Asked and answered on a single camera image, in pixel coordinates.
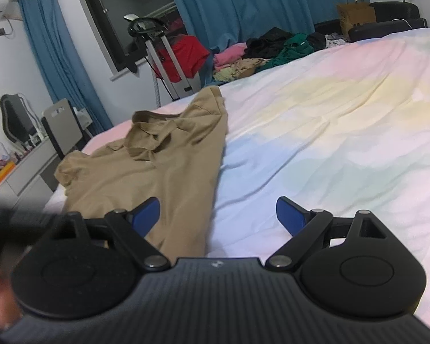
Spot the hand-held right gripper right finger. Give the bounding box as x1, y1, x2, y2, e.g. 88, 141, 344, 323
265, 196, 388, 272

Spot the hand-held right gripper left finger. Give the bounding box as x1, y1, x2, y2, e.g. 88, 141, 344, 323
50, 197, 171, 272

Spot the khaki polo shirt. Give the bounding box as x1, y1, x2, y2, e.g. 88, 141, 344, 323
54, 85, 229, 259

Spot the orange packet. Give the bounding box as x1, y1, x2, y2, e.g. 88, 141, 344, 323
0, 163, 15, 187

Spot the grey desk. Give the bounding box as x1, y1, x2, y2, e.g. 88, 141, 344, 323
0, 138, 63, 201

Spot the black framed vanity mirror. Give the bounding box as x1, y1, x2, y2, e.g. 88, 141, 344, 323
0, 93, 38, 151

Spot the grey chair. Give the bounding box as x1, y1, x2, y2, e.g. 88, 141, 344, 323
41, 99, 94, 160

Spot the beige crumpled garment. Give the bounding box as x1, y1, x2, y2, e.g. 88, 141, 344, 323
212, 57, 273, 84

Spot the green garment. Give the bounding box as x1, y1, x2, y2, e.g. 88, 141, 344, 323
260, 33, 327, 72

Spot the red garment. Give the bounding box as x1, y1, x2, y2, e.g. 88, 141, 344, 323
154, 35, 212, 81

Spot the garment steamer stand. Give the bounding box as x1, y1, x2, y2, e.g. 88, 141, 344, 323
124, 13, 201, 106

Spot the pink garment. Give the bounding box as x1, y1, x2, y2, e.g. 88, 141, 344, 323
213, 42, 249, 72

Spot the black garment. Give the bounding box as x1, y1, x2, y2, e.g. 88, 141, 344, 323
244, 27, 294, 60

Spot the small dark garment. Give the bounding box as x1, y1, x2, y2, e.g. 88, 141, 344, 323
307, 32, 327, 50

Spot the white patterned cloth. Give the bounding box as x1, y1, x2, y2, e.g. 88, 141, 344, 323
324, 34, 350, 49

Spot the blue curtain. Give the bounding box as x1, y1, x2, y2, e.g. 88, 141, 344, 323
163, 0, 371, 52
16, 0, 113, 137

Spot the black sofa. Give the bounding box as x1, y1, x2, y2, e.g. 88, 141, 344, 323
313, 1, 429, 43

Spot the brown paper bag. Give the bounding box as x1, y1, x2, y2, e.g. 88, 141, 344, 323
336, 0, 377, 38

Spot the dark window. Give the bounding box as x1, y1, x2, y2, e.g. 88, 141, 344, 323
70, 0, 189, 81

